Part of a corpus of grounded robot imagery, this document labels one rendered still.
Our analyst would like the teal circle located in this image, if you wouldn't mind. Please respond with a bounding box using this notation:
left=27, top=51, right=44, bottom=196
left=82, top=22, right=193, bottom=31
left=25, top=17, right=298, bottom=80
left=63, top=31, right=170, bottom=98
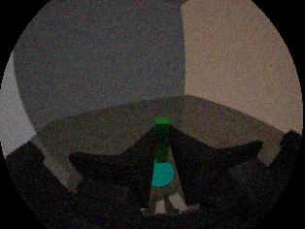
left=152, top=160, right=175, bottom=187

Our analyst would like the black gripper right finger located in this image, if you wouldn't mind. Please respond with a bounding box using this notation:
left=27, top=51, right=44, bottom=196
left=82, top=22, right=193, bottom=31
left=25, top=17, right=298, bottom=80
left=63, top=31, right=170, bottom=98
left=169, top=126, right=262, bottom=206

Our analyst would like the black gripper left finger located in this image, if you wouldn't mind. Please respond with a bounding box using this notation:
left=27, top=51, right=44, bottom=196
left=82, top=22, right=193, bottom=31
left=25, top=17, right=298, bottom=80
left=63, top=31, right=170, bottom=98
left=69, top=127, right=156, bottom=209

